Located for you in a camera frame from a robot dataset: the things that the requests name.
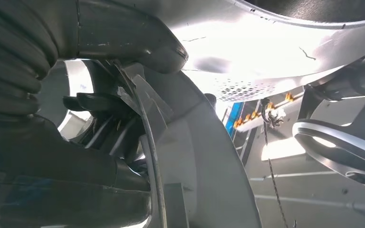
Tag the robot head chrome rim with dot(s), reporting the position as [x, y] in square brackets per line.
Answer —
[333, 151]

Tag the blue overhead rail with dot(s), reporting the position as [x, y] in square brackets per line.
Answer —
[234, 119]

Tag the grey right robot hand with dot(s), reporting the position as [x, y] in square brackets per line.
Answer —
[122, 31]

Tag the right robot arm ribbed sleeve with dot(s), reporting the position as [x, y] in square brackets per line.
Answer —
[12, 56]

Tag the ceiling light panel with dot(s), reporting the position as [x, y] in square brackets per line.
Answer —
[283, 149]

